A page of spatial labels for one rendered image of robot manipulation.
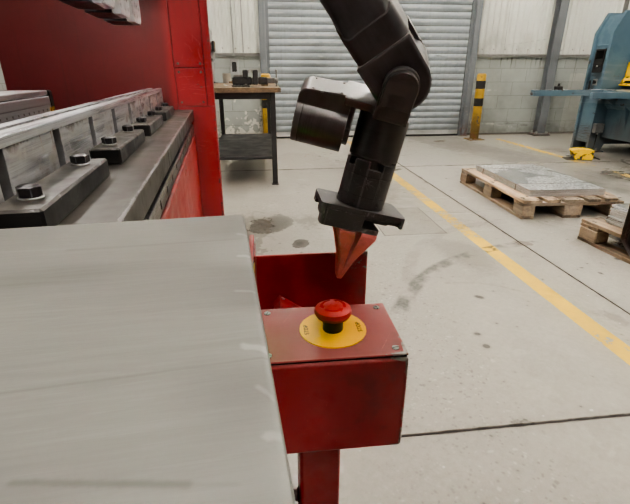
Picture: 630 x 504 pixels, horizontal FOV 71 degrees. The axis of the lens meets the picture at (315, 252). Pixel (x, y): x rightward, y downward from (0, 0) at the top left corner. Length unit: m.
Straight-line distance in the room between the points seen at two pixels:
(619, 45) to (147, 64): 6.22
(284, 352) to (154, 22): 1.90
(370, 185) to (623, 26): 6.92
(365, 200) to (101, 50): 1.85
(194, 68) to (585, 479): 2.07
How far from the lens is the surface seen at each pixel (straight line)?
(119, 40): 2.22
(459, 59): 8.20
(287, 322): 0.49
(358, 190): 0.50
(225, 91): 4.26
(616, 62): 7.35
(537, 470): 1.51
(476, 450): 1.50
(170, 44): 2.19
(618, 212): 3.30
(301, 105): 0.49
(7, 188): 0.64
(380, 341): 0.47
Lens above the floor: 1.04
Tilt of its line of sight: 22 degrees down
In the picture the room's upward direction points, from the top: straight up
